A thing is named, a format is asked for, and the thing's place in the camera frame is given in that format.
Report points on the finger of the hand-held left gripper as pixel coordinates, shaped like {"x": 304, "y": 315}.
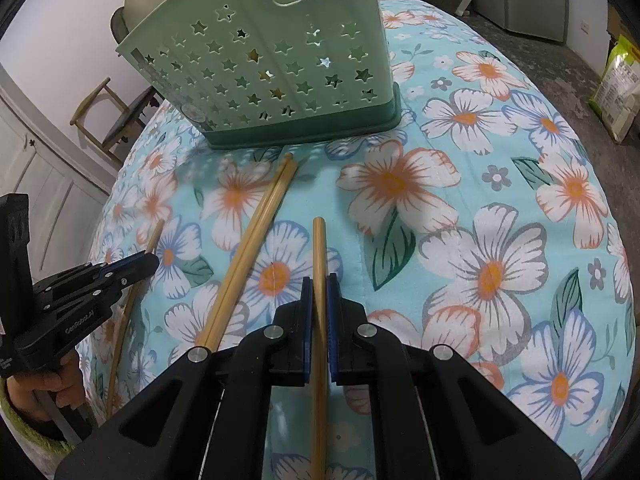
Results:
{"x": 75, "y": 320}
{"x": 125, "y": 266}

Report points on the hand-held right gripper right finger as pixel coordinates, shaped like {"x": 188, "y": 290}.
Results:
{"x": 332, "y": 320}

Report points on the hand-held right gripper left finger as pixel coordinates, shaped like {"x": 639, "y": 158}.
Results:
{"x": 307, "y": 320}

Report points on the thin bamboo chopstick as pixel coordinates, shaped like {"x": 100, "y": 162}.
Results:
{"x": 319, "y": 250}
{"x": 255, "y": 251}
{"x": 246, "y": 250}

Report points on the green plastic utensil holder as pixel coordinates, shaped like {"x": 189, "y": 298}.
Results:
{"x": 280, "y": 60}

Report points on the person's left hand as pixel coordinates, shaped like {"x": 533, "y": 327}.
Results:
{"x": 55, "y": 385}

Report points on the white door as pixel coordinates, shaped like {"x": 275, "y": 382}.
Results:
{"x": 45, "y": 170}

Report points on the wooden chair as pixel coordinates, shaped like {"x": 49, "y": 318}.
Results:
{"x": 125, "y": 115}

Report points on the floral blue blanket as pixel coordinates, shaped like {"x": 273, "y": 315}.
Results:
{"x": 450, "y": 185}

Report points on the yellow-green rice sack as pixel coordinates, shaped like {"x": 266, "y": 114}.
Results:
{"x": 617, "y": 90}

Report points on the grey fridge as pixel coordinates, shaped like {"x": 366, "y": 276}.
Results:
{"x": 520, "y": 0}

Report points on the cardboard box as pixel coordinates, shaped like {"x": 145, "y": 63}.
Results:
{"x": 622, "y": 15}

